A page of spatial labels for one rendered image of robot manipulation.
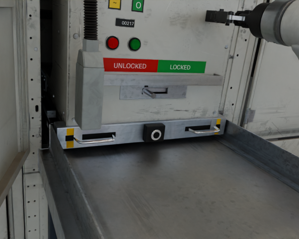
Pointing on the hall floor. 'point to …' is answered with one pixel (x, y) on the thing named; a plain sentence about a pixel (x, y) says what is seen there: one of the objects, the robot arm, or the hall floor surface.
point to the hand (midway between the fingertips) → (215, 16)
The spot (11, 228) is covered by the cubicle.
